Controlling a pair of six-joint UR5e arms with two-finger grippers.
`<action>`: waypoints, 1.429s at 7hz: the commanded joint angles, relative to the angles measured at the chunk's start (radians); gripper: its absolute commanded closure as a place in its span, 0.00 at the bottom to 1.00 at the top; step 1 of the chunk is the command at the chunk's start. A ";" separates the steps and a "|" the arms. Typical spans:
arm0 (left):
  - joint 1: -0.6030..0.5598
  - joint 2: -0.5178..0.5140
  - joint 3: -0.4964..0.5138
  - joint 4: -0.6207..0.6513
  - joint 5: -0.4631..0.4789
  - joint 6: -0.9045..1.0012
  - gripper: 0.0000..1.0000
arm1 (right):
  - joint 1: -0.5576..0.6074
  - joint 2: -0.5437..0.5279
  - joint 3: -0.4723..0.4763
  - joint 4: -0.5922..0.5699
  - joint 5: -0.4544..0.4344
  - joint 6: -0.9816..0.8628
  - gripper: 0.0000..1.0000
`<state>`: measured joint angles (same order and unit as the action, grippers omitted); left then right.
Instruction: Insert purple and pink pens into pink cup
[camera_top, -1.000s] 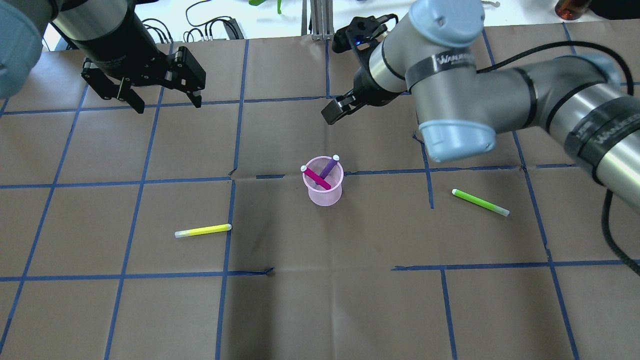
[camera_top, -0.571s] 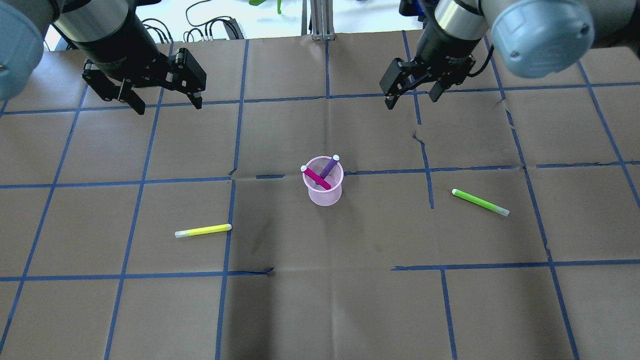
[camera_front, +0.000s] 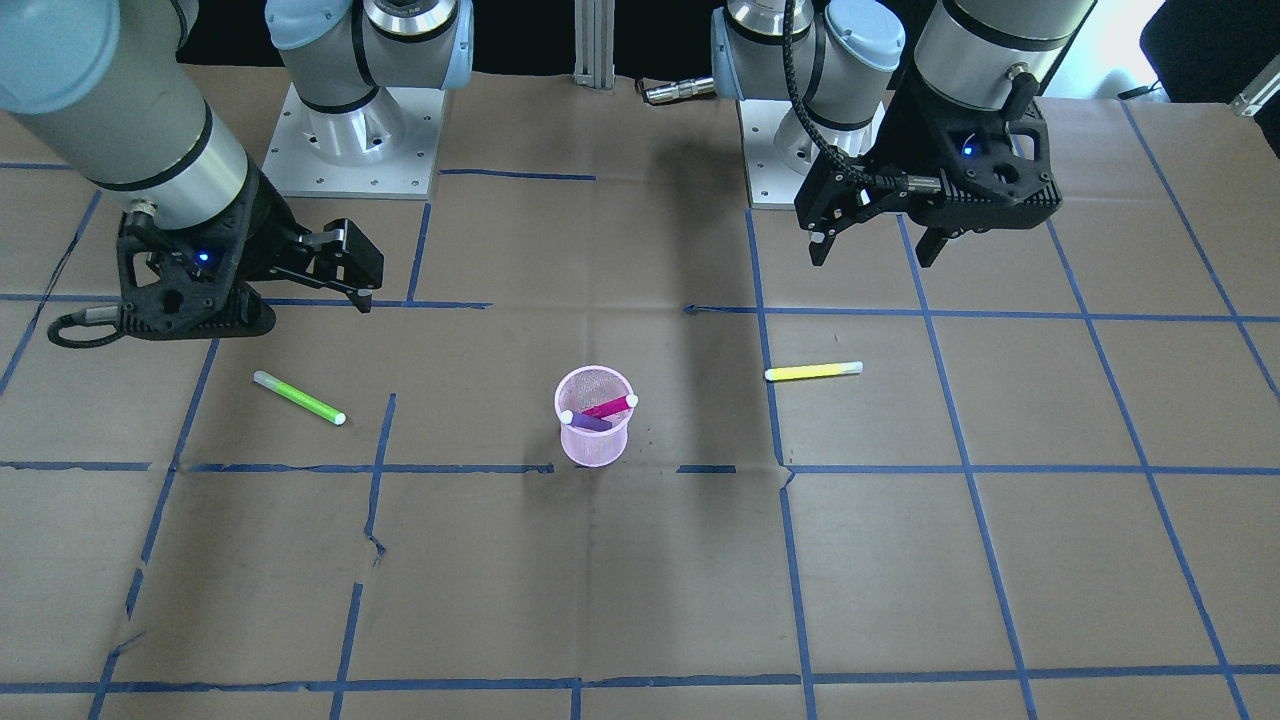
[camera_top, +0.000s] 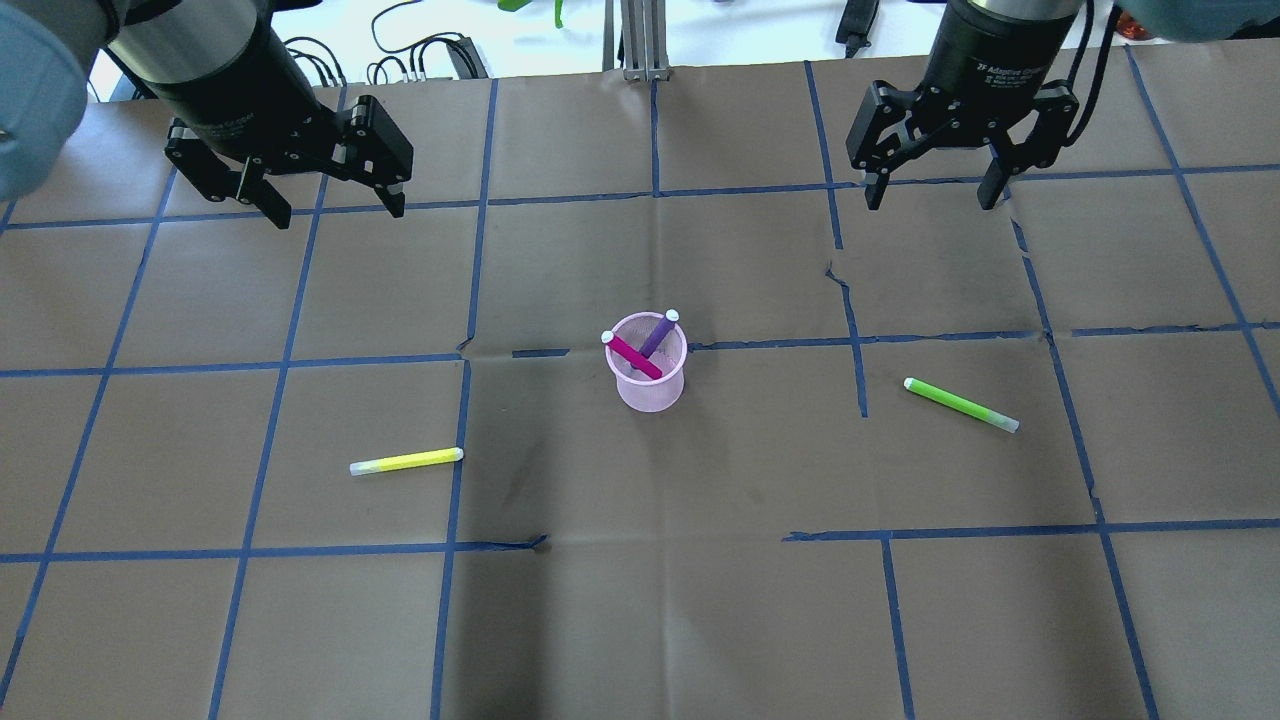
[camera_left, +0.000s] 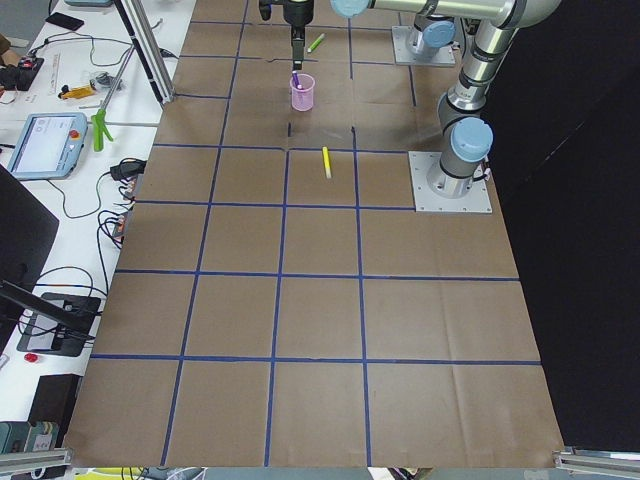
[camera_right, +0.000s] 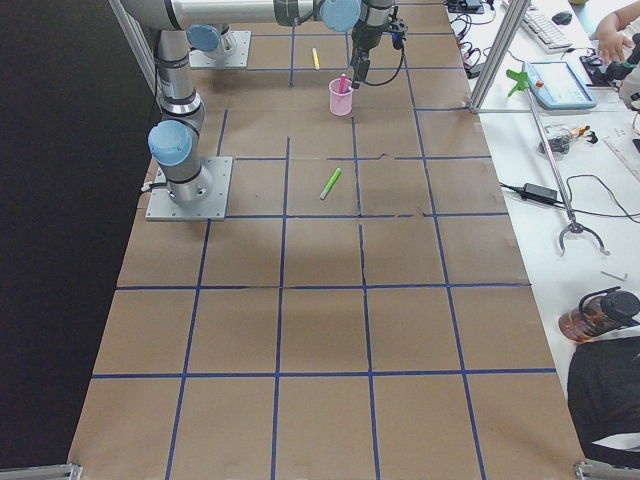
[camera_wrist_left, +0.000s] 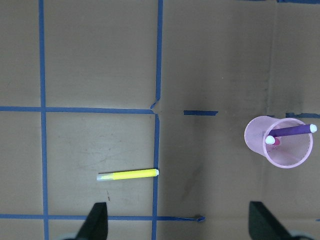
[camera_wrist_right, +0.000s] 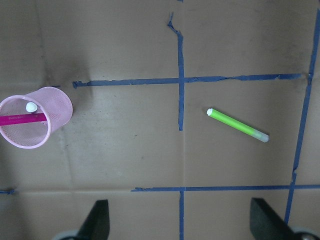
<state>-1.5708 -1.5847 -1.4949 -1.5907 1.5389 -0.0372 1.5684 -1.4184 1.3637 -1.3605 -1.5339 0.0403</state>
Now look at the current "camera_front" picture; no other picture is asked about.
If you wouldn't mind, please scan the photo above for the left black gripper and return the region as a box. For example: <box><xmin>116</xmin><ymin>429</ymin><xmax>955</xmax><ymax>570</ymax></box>
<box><xmin>794</xmin><ymin>65</ymin><xmax>1061</xmax><ymax>268</ymax></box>

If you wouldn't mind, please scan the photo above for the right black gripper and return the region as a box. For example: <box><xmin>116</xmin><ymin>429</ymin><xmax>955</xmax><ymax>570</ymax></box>
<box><xmin>116</xmin><ymin>165</ymin><xmax>385</xmax><ymax>341</ymax></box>

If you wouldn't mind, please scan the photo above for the purple marker pen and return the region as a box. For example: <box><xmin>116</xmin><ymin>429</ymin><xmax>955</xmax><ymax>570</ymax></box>
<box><xmin>558</xmin><ymin>409</ymin><xmax>614</xmax><ymax>432</ymax></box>

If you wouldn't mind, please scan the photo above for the pink marker pen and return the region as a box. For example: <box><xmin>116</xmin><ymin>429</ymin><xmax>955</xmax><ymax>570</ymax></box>
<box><xmin>580</xmin><ymin>395</ymin><xmax>639</xmax><ymax>419</ymax></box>

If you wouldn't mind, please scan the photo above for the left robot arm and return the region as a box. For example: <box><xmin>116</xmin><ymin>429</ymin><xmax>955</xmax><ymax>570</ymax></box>
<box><xmin>710</xmin><ymin>1</ymin><xmax>1093</xmax><ymax>268</ymax></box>

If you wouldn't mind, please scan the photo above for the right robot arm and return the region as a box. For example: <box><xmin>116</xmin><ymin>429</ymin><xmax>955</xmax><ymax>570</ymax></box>
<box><xmin>3</xmin><ymin>1</ymin><xmax>475</xmax><ymax>348</ymax></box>

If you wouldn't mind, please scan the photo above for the pink mesh cup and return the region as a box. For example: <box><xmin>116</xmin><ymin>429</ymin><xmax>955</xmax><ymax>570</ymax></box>
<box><xmin>553</xmin><ymin>365</ymin><xmax>637</xmax><ymax>468</ymax></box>

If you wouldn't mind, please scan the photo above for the green marker pen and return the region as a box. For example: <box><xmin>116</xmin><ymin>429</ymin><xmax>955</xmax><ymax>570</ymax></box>
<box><xmin>252</xmin><ymin>370</ymin><xmax>347</xmax><ymax>427</ymax></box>

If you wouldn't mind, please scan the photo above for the yellow marker pen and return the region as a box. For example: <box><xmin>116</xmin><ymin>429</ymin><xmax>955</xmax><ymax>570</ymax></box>
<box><xmin>763</xmin><ymin>361</ymin><xmax>864</xmax><ymax>383</ymax></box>

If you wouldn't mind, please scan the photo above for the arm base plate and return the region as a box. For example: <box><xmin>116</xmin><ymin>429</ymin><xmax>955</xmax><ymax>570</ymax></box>
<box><xmin>262</xmin><ymin>87</ymin><xmax>451</xmax><ymax>201</ymax></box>
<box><xmin>737</xmin><ymin>100</ymin><xmax>818</xmax><ymax>210</ymax></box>

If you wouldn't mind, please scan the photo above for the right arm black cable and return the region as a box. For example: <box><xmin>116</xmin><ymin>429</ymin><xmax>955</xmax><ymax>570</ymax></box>
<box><xmin>47</xmin><ymin>305</ymin><xmax>125</xmax><ymax>348</ymax></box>

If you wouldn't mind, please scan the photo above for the aluminium frame post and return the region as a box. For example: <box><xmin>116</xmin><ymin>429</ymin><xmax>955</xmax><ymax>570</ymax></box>
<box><xmin>572</xmin><ymin>0</ymin><xmax>616</xmax><ymax>94</ymax></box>

